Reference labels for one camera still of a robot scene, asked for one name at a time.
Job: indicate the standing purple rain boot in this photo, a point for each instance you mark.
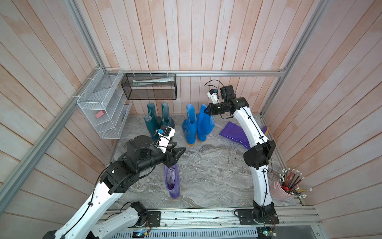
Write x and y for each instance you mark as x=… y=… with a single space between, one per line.
x=172 y=181

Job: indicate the blue rain boot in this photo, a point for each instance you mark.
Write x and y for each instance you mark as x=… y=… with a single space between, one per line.
x=205 y=124
x=190 y=125

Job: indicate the teal rain boot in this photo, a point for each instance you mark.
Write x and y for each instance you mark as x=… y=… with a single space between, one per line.
x=151 y=121
x=167 y=120

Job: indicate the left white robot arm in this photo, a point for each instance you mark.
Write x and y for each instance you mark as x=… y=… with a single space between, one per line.
x=142 y=153

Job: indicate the pink pencil cup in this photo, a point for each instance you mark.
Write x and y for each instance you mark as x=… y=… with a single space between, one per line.
x=278 y=193

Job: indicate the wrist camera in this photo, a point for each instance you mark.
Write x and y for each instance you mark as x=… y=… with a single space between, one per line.
x=213 y=95
x=165 y=133

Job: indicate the black wire mesh basket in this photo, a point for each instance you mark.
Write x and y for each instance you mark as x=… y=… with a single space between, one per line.
x=150 y=86

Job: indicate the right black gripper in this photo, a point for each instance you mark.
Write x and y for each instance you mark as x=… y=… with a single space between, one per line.
x=210 y=107

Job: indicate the white wire mesh shelf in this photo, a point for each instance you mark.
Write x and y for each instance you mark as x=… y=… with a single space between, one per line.
x=103 y=93

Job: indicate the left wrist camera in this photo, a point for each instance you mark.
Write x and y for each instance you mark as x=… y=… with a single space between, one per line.
x=165 y=133

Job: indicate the lying purple rain boot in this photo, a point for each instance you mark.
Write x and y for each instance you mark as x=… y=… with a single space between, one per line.
x=235 y=133

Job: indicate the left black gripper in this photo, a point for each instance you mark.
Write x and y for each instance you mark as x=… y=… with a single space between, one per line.
x=171 y=159

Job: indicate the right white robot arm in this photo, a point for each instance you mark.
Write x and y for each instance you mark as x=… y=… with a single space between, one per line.
x=257 y=157

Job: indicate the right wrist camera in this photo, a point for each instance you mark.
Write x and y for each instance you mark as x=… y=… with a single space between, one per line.
x=213 y=95

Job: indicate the pink eraser block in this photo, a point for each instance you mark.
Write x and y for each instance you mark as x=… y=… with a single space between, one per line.
x=99 y=114

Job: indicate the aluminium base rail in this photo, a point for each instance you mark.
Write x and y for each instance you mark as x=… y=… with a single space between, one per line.
x=197 y=219

